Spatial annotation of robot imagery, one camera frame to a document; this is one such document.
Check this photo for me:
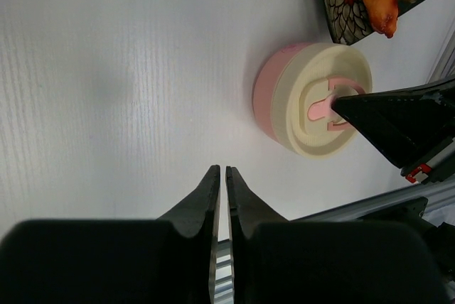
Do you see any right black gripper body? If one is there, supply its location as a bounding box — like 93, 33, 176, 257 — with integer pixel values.
401, 136, 454, 184

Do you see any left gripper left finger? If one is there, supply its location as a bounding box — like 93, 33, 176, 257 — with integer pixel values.
1, 165, 220, 303

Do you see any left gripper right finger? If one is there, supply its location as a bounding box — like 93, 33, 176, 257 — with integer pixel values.
226, 167, 448, 303

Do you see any pink and cream lunch bowl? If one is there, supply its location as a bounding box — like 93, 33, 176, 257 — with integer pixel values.
252, 43, 338, 150

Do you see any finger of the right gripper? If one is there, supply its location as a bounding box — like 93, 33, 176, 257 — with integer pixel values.
331, 77, 454, 169

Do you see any toy orange chicken wing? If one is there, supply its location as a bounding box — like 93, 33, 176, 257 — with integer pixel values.
362, 0, 399, 38

